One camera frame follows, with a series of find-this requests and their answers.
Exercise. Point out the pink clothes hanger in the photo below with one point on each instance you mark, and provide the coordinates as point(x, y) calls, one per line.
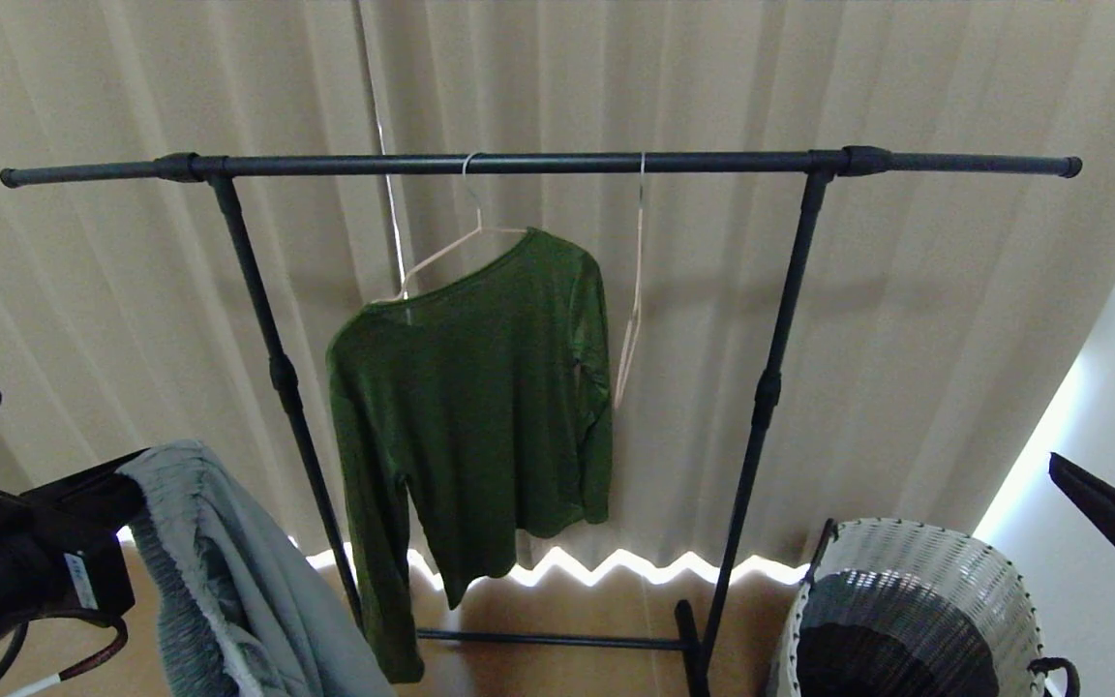
point(637, 290)
point(443, 253)

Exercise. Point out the pale grey shorts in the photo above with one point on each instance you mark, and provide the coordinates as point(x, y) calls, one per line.
point(248, 600)

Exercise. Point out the green long-sleeved shirt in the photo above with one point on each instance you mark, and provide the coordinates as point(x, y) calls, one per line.
point(480, 407)

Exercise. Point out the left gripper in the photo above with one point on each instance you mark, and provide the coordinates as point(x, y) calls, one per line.
point(25, 571)

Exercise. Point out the white laundry basket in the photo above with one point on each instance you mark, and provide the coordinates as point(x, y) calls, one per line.
point(906, 581)

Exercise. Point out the beige curtain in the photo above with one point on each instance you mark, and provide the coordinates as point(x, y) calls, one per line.
point(809, 77)

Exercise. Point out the black clothes rack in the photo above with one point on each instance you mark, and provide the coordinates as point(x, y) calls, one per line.
point(557, 163)

